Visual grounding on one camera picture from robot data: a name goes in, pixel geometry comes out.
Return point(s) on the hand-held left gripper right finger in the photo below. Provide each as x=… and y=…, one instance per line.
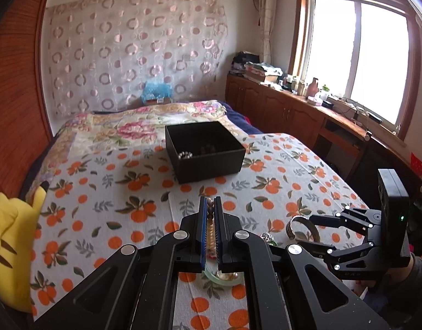
x=220, y=237

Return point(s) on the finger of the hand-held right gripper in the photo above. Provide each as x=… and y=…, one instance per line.
x=348, y=252
x=345, y=220

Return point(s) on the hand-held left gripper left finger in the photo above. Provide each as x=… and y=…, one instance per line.
x=201, y=237

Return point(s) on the black jewelry box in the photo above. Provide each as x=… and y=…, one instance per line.
x=211, y=168

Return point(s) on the person's right forearm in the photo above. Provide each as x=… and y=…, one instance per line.
x=415, y=282

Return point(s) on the green jade bangle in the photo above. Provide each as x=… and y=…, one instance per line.
x=228, y=281

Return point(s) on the small silver ornament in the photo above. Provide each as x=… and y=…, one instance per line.
x=267, y=238

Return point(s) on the red plastic basket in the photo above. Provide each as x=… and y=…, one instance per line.
x=419, y=164

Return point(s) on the orange print bedsheet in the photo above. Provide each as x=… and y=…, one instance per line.
x=104, y=213

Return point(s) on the white power strip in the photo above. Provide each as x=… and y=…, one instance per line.
x=341, y=105

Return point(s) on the dark blue blanket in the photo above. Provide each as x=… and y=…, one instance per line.
x=240, y=118

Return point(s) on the floral quilt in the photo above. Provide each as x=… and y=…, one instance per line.
x=128, y=130

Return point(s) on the wooden cabinet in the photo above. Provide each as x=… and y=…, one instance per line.
x=276, y=110

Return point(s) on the pink bottle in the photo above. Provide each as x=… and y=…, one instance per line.
x=313, y=87

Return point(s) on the blue plastic bag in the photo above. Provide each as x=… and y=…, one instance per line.
x=157, y=90

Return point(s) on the stack of folded clothes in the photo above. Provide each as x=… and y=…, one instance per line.
x=255, y=68

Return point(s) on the yellow plush toy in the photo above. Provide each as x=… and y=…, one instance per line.
x=11, y=244

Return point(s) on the beige window curtain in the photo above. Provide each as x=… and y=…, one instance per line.
x=267, y=17

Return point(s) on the wooden headboard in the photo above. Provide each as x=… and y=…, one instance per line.
x=14, y=92

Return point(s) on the wooden frame window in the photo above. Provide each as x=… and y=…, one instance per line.
x=362, y=58

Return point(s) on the circle pattern wall cloth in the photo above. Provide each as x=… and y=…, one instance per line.
x=128, y=51

